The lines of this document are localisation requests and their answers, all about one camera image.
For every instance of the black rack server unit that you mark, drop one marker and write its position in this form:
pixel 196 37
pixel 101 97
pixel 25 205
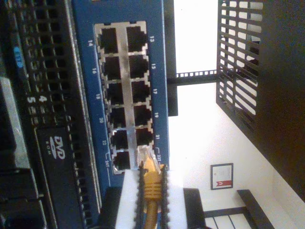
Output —
pixel 35 119

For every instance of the black perforated metal panel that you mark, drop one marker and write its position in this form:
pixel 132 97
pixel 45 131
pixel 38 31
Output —
pixel 274 95

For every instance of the framed wall picture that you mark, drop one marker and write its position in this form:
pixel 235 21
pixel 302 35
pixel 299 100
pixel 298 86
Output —
pixel 221 176

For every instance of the black frame furniture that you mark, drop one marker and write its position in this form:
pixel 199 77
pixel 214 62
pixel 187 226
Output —
pixel 250 210

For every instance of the blue network switch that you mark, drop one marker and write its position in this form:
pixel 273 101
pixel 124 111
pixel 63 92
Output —
pixel 83 71

